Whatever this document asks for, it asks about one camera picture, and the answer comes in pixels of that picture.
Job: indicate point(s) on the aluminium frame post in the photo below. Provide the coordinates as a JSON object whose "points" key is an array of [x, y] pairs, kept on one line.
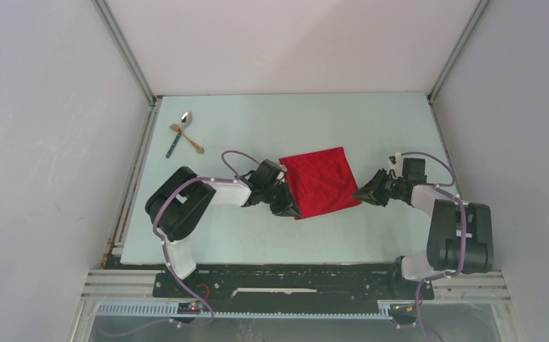
{"points": [[464, 38], [116, 33]]}

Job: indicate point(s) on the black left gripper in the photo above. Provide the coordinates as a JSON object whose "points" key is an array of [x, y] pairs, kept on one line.
{"points": [[287, 206]]}

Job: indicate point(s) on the white slotted cable duct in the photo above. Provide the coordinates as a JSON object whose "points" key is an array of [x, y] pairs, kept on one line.
{"points": [[162, 309]]}

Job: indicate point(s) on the gold fork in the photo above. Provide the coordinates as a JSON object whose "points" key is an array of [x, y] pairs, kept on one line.
{"points": [[187, 137]]}

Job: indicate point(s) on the right aluminium frame post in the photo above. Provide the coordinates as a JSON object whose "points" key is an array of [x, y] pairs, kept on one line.
{"points": [[464, 38]]}

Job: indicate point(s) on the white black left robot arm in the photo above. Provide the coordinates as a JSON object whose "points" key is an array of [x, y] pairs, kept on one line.
{"points": [[177, 206]]}

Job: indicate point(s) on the red satin napkin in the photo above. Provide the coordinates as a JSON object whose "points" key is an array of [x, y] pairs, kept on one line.
{"points": [[321, 182]]}

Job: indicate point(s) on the left aluminium frame post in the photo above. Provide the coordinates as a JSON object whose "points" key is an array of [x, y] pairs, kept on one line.
{"points": [[116, 33]]}

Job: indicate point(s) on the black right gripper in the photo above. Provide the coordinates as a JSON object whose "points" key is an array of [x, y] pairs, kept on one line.
{"points": [[371, 192]]}

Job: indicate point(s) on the silver spoon teal handle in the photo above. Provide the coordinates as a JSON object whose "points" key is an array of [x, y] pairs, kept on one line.
{"points": [[185, 121]]}

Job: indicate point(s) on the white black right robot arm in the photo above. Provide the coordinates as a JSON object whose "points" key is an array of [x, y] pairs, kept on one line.
{"points": [[460, 238]]}

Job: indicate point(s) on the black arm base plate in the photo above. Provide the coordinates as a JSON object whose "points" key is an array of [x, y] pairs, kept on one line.
{"points": [[292, 289]]}

